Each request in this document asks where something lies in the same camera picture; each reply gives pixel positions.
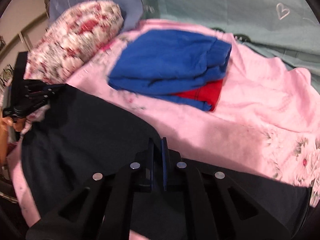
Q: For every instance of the teal heart print pillow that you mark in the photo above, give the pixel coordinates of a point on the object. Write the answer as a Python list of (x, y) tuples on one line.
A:
[(288, 29)]

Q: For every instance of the red rose floral quilt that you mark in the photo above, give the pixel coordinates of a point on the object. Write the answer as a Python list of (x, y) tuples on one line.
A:
[(72, 40)]

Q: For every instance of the folded red garment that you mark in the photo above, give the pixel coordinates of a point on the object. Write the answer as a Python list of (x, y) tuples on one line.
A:
[(207, 95)]

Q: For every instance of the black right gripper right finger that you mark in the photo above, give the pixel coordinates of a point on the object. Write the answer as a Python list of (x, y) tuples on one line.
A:
[(213, 205)]

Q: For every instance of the folded blue pants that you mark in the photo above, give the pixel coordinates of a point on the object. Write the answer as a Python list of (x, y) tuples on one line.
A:
[(161, 63)]

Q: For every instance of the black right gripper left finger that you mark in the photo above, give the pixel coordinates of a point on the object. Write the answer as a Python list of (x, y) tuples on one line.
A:
[(102, 207)]

